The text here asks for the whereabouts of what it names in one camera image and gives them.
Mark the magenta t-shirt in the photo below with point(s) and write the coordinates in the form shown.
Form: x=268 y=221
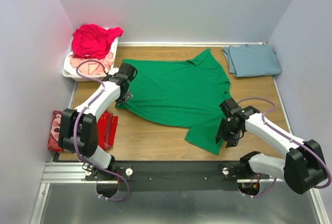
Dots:
x=93 y=41

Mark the white plastic bin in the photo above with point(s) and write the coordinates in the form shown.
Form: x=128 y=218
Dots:
x=113 y=50

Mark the green t-shirt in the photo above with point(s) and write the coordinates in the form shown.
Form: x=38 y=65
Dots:
x=184 y=94

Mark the white cloth in bin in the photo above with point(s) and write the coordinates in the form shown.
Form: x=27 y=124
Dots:
x=68 y=67

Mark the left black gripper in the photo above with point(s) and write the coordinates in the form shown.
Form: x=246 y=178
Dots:
x=127 y=97

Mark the pink t-shirt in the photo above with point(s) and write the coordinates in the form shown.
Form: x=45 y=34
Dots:
x=94 y=67

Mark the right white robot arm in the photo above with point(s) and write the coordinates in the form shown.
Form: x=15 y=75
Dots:
x=302 y=165

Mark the folded blue t-shirt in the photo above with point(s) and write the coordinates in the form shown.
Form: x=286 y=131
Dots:
x=251 y=60

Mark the aluminium rail frame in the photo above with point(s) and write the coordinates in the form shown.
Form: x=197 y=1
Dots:
x=65 y=196

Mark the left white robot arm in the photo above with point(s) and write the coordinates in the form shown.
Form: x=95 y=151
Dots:
x=78 y=129

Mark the red cartoon folded cloth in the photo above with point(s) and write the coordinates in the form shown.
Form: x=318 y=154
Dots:
x=106 y=126

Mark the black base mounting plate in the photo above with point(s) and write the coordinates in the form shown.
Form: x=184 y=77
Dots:
x=148 y=176

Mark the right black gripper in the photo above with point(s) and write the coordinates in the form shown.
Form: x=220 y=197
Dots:
x=233 y=140

